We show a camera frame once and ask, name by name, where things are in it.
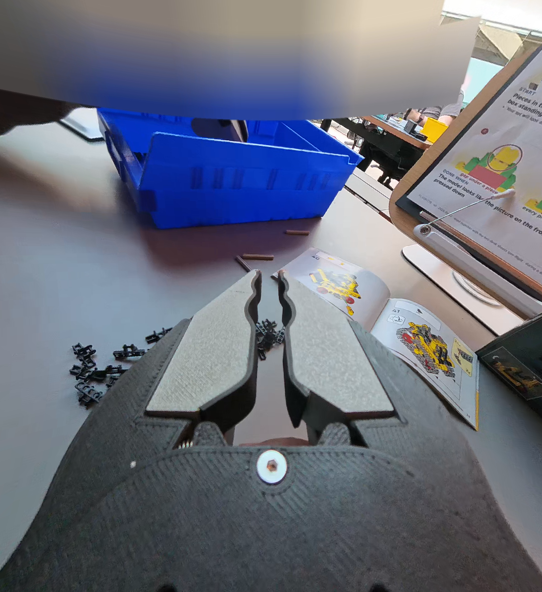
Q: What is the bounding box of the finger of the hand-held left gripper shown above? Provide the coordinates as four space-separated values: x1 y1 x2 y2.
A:
216 119 249 142

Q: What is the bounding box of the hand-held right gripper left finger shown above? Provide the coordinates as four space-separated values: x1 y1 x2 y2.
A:
145 269 262 435

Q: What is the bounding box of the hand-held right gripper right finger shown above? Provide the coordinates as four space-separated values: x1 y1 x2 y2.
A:
277 271 396 434

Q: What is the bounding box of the blue plastic bin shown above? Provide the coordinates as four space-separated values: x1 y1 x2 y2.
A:
97 107 364 230

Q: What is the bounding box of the black lego track link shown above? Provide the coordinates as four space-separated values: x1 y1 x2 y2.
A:
254 318 286 361

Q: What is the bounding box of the lego instruction booklet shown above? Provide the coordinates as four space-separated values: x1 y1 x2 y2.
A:
271 247 480 431

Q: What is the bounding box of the pile of black lego links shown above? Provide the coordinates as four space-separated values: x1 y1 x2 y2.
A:
69 326 174 408

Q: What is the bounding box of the black lego set box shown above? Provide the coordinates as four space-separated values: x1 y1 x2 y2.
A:
476 301 542 441

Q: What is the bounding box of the wooden document stand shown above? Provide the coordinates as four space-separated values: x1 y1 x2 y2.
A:
388 18 542 337

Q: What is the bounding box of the black office chair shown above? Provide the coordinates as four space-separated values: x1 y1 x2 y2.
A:
358 138 416 187

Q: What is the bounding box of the flat black panel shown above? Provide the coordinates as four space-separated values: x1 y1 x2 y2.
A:
60 107 105 141

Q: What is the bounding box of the wooden background desk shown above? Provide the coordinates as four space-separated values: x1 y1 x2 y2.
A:
362 115 434 150

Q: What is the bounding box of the yellow plastic bin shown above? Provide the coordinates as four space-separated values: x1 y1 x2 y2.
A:
419 117 450 143

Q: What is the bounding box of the printed instruction sheet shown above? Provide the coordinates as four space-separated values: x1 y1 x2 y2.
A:
407 18 542 302

